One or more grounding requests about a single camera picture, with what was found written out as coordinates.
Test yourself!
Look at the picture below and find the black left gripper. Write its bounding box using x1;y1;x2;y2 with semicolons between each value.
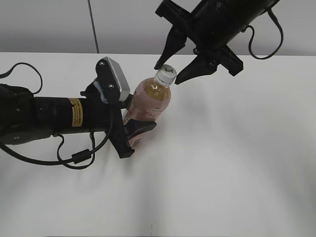
80;83;157;158

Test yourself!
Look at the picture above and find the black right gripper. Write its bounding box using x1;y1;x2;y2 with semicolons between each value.
154;0;243;85

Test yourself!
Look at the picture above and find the white bottle cap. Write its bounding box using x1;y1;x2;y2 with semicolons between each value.
155;64;177;87

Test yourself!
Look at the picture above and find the pink label tea bottle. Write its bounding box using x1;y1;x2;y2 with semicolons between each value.
123;73;172;149

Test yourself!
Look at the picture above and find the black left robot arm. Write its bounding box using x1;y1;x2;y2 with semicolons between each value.
0;84;157;158

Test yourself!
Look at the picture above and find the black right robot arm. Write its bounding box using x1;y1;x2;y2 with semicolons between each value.
155;0;284;84

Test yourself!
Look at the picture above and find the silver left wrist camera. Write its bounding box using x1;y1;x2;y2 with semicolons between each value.
93;56;130;104

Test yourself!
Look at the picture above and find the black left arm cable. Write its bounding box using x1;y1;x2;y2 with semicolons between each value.
0;62;117;170

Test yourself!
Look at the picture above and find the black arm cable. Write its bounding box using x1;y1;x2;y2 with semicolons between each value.
0;62;117;170
248;6;284;60

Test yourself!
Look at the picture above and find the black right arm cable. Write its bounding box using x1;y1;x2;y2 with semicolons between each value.
248;6;284;60

